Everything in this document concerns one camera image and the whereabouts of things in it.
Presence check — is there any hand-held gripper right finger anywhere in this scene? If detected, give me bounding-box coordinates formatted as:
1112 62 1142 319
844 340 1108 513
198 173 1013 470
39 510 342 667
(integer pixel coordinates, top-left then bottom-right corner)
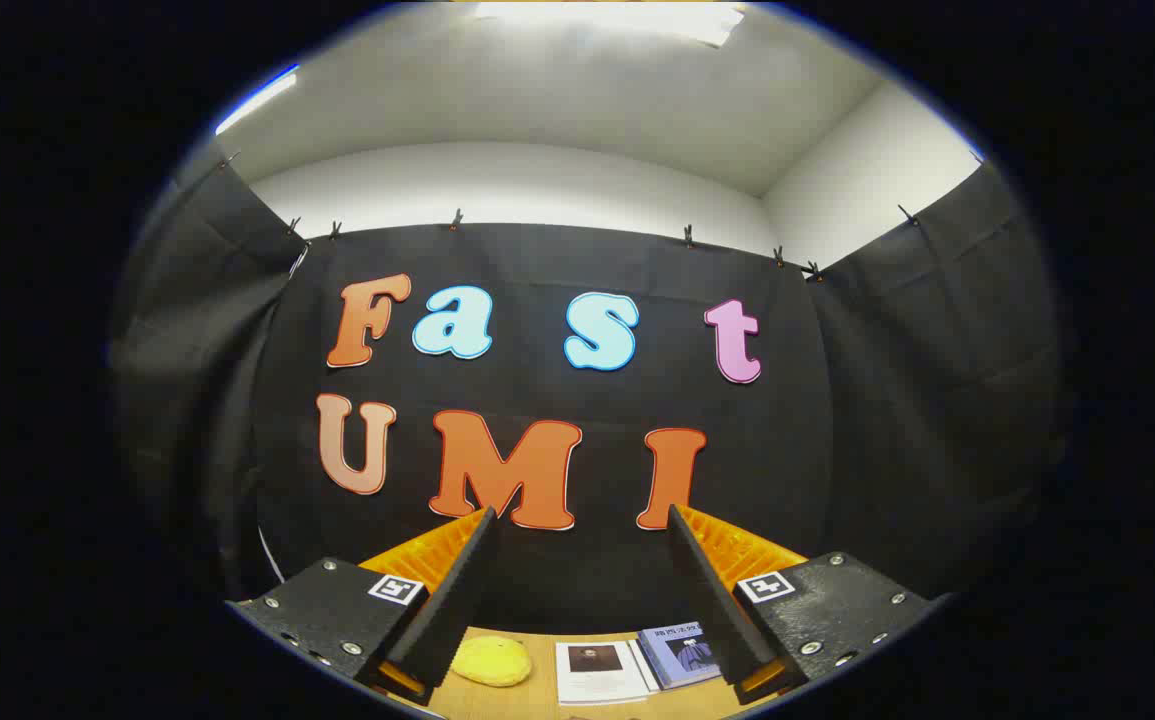
665 503 941 707

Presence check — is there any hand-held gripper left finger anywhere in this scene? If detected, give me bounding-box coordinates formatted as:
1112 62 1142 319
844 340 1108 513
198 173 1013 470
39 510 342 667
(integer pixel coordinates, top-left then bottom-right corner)
225 505 500 707

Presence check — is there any blue book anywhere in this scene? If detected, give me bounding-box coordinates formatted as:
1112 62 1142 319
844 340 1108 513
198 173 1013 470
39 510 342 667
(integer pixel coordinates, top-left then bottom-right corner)
637 622 723 691

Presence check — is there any yellow bread plush toy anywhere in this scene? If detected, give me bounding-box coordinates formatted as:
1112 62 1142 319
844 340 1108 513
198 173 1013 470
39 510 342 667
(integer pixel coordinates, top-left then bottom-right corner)
450 635 533 688

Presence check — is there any white book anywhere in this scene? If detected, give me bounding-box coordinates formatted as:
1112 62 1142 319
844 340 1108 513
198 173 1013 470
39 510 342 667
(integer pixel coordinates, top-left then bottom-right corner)
554 640 660 707

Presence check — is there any row of black clips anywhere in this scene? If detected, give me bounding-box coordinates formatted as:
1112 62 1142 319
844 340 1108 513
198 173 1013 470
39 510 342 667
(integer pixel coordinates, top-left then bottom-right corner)
222 150 923 283

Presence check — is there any ceiling light panel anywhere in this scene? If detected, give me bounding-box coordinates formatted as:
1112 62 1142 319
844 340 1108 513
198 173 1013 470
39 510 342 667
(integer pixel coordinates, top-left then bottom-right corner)
472 0 748 49

